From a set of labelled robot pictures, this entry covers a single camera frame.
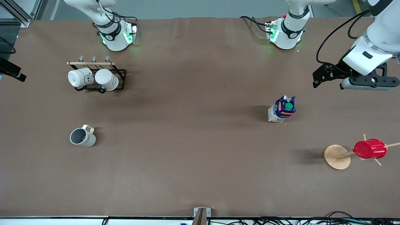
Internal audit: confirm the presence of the blue and white milk carton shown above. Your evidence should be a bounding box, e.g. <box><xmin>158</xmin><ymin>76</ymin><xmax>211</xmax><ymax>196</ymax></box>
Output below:
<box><xmin>268</xmin><ymin>95</ymin><xmax>297</xmax><ymax>123</ymax></box>

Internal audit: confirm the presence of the cream mug with grey inside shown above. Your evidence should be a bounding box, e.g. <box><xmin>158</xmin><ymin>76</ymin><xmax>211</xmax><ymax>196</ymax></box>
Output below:
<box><xmin>70</xmin><ymin>125</ymin><xmax>96</xmax><ymax>148</ymax></box>

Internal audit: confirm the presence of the red plastic cup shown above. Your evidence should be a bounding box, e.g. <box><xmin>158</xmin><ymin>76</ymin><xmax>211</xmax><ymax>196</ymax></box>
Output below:
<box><xmin>353</xmin><ymin>139</ymin><xmax>387</xmax><ymax>159</ymax></box>

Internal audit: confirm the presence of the white mug with printed base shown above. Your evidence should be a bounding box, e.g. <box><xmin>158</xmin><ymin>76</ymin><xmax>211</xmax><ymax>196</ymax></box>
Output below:
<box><xmin>68</xmin><ymin>67</ymin><xmax>94</xmax><ymax>88</ymax></box>

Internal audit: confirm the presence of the wooden mug tree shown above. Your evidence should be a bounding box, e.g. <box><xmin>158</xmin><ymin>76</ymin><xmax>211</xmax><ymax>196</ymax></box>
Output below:
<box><xmin>324</xmin><ymin>134</ymin><xmax>400</xmax><ymax>170</ymax></box>

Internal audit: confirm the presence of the white mug with plain base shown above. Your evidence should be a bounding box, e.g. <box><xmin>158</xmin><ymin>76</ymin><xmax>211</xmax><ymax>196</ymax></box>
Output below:
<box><xmin>95</xmin><ymin>69</ymin><xmax>119</xmax><ymax>91</ymax></box>

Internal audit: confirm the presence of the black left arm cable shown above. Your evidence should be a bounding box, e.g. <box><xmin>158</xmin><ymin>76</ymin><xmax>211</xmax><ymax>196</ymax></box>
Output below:
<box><xmin>316</xmin><ymin>9</ymin><xmax>375</xmax><ymax>66</ymax></box>

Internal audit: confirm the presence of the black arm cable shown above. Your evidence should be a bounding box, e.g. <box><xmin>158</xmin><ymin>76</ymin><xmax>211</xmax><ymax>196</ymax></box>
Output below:
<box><xmin>0</xmin><ymin>0</ymin><xmax>138</xmax><ymax>54</ymax></box>
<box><xmin>316</xmin><ymin>9</ymin><xmax>375</xmax><ymax>66</ymax></box>

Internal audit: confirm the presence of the aluminium frame profile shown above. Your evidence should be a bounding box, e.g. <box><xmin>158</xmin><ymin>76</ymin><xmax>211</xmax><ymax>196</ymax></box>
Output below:
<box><xmin>0</xmin><ymin>0</ymin><xmax>43</xmax><ymax>28</ymax></box>

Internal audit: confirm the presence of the black wire mug rack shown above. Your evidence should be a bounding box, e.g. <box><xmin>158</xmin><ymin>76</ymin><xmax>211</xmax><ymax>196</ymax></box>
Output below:
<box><xmin>67</xmin><ymin>56</ymin><xmax>127</xmax><ymax>93</ymax></box>

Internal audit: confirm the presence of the black base power cable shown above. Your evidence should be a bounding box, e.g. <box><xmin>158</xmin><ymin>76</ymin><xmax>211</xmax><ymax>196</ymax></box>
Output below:
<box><xmin>240</xmin><ymin>16</ymin><xmax>272</xmax><ymax>33</ymax></box>

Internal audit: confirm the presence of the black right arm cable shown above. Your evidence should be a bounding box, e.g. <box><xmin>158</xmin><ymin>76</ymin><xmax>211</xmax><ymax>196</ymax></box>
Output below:
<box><xmin>0</xmin><ymin>0</ymin><xmax>138</xmax><ymax>54</ymax></box>

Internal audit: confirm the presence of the black looping floor cable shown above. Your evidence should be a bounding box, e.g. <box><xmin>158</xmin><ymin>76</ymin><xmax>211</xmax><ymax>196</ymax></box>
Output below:
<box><xmin>325</xmin><ymin>211</ymin><xmax>354</xmax><ymax>220</ymax></box>

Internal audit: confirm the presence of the metal table edge bracket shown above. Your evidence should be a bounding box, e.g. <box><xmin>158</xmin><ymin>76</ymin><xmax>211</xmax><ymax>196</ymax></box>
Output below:
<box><xmin>192</xmin><ymin>207</ymin><xmax>211</xmax><ymax>225</ymax></box>

